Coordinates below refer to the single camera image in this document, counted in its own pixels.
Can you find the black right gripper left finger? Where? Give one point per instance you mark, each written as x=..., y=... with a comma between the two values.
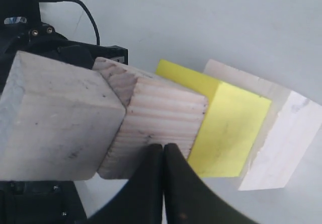
x=141, y=198

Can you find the medium brown wooden cube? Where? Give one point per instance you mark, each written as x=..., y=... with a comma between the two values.
x=157, y=111

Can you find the large pale wooden cube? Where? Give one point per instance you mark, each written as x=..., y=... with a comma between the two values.
x=292, y=123

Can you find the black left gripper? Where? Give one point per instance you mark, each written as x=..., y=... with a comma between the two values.
x=22, y=29

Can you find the small wooden cube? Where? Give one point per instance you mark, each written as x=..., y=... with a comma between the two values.
x=57, y=120

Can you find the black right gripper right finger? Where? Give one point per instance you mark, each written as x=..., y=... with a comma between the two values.
x=187, y=197

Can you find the yellow cube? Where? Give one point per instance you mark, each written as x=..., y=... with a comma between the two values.
x=231, y=124

